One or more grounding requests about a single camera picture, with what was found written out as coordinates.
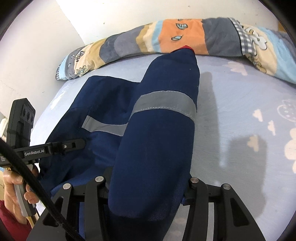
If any long patchwork cartoon pillow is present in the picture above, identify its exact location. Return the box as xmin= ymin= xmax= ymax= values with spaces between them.
xmin=56 ymin=18 xmax=295 ymax=84

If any light blue cloud bedsheet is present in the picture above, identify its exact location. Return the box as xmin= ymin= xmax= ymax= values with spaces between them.
xmin=30 ymin=53 xmax=296 ymax=241

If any person's left hand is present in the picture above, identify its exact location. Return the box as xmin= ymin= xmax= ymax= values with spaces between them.
xmin=3 ymin=169 xmax=39 ymax=217

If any navy blue work garment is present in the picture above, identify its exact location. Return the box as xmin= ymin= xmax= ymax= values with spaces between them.
xmin=39 ymin=46 xmax=200 ymax=240

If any red sleeve of person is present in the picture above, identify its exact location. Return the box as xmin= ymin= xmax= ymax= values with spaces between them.
xmin=1 ymin=200 xmax=32 ymax=240

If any black cable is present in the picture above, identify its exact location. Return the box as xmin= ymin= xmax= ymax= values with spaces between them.
xmin=0 ymin=138 xmax=82 ymax=241

